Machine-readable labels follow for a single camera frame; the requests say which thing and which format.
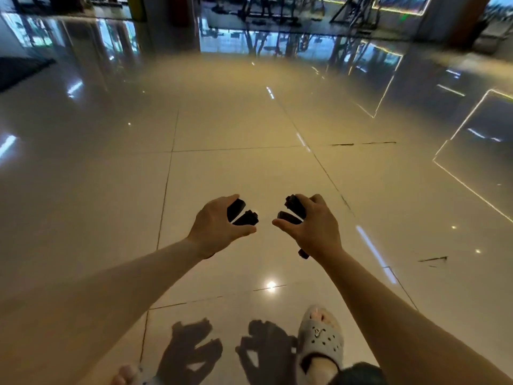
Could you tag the person's left hand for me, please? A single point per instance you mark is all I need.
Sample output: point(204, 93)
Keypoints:
point(210, 228)

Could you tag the person's right hand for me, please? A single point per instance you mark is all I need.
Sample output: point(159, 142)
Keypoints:
point(318, 232)

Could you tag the person's right thumb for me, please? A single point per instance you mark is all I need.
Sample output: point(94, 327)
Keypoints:
point(284, 225)

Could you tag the person's left thumb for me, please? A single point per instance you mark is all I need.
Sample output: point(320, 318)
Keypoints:
point(243, 231)

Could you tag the black hand controller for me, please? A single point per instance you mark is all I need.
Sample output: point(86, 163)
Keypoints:
point(294, 204)
point(236, 209)

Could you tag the person's right forearm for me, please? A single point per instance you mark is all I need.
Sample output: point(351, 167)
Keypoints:
point(392, 324)

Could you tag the person's left forearm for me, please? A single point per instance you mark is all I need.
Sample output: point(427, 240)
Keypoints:
point(100, 308)

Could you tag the grey clog sandal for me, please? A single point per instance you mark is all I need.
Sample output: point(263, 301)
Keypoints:
point(320, 340)
point(145, 377)

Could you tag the person's right foot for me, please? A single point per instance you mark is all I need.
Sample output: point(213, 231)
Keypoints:
point(320, 370)

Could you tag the dark shorts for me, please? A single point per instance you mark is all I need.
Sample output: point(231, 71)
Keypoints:
point(358, 374)

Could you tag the yellow pillar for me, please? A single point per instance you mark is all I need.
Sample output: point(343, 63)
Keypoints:
point(137, 7)

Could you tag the dark floor mat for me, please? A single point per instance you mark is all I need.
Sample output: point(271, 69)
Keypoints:
point(20, 72)

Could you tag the brown pillar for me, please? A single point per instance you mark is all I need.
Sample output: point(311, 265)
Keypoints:
point(469, 19)

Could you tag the black metal frame equipment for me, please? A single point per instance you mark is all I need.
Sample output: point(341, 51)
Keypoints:
point(280, 9)

